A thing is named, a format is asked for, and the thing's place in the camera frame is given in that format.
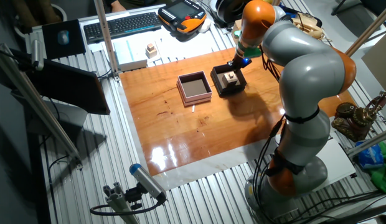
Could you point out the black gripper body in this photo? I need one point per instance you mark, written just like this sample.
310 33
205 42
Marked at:
241 61

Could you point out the small wooden cube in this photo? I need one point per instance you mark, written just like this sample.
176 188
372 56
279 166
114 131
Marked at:
230 74

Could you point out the large wooden cube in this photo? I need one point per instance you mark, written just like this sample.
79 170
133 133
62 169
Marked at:
230 81

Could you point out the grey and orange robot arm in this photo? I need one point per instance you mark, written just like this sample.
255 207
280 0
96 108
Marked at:
308 71

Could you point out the dark blue open box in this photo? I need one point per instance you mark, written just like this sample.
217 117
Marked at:
218 87

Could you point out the white open box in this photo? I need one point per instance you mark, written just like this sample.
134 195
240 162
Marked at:
194 88

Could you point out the white rectangular box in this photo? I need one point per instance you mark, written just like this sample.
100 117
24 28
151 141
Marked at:
129 57

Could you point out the bystander bare hand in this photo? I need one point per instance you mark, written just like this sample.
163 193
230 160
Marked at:
118 5

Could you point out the brown cardboard carton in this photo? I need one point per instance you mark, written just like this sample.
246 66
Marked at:
236 28

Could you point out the white paper sheets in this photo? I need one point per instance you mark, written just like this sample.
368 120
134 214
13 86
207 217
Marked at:
186 46

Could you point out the black round drum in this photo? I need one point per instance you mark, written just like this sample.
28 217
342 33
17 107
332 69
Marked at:
228 12

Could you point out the orange and black teach pendant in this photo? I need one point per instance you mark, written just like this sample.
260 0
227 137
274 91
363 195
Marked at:
182 15

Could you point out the cream vintage telephone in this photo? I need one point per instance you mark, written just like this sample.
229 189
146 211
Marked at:
308 26

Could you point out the small spare wooden block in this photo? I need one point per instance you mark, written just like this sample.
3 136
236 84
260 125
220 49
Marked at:
150 47

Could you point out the black computer keyboard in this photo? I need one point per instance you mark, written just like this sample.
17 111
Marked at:
123 25

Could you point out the brass antique telephone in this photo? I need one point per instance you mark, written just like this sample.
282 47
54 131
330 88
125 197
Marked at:
358 119

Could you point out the beige flat board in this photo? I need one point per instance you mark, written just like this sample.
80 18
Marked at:
379 59

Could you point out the black flat monitor panel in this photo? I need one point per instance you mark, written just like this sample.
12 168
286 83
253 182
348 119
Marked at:
71 87

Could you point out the blue wipes packet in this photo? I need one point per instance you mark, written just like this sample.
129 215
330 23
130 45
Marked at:
370 157

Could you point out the blue grey computer mouse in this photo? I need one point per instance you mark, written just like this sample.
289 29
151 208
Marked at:
63 37

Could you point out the black mouse pad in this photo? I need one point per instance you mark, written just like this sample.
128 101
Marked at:
53 46

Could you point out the green cloth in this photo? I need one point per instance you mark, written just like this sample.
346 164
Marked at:
383 179

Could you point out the upright aluminium frame post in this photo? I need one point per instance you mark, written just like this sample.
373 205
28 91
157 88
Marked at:
105 34

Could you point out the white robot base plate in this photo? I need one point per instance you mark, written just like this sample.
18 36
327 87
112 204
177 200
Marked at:
339 165

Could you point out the silver camera with blue end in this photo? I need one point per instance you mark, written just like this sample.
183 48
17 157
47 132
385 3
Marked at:
146 180

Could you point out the short aluminium frame bar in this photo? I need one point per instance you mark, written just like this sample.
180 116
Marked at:
370 142

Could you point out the aluminium camera mount profile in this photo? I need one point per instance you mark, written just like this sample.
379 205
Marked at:
118 202

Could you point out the silver camera bar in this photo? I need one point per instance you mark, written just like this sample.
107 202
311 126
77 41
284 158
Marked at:
37 54

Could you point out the slanted aluminium frame bar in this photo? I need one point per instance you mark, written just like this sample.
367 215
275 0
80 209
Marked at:
34 102

